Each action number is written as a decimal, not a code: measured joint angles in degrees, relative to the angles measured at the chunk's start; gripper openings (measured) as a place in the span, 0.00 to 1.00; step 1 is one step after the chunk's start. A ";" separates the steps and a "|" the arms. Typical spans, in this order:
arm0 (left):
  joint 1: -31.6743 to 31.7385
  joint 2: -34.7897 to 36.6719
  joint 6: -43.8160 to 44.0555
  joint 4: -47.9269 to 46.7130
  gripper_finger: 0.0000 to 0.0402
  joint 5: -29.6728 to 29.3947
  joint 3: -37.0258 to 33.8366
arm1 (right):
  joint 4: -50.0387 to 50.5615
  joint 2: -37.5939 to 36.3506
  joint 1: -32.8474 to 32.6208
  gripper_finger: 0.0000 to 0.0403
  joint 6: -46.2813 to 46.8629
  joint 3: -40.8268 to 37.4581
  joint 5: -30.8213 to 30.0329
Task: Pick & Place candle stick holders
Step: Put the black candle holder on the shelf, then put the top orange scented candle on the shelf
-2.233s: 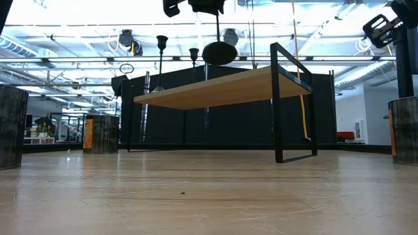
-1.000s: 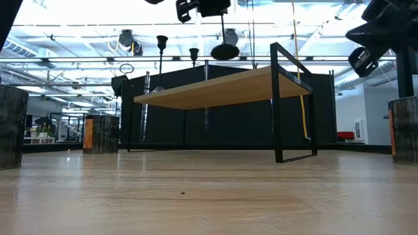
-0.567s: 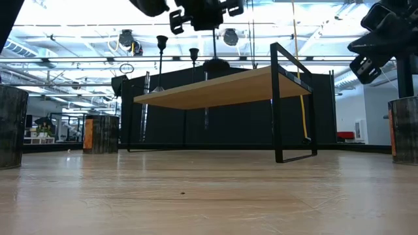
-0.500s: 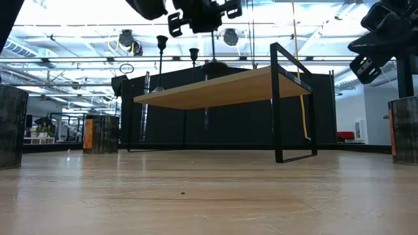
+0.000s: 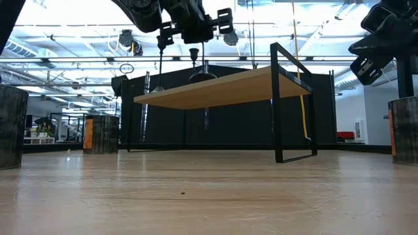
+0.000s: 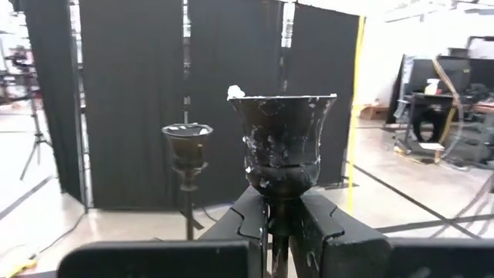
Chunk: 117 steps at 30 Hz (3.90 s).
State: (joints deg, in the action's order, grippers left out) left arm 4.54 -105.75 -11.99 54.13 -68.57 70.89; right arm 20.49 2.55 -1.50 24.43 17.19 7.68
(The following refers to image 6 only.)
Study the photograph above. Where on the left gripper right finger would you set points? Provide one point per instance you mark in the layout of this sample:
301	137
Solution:
347	258

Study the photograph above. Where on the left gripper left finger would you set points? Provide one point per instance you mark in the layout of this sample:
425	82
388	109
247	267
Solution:
154	258

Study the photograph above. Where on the cardboard box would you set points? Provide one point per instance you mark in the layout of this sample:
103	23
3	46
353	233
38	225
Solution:
372	112

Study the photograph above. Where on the black tripod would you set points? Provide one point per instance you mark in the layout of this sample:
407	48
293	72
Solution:
36	131

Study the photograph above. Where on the black cart with equipment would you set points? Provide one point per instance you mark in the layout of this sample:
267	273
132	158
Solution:
428	116

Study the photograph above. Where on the black room divider screen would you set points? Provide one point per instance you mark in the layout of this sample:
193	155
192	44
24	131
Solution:
131	96

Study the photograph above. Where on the white bottle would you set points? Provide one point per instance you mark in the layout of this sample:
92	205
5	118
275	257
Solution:
432	87

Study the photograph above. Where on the black candle stick holder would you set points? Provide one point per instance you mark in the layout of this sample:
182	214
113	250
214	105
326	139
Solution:
281	146
187	150

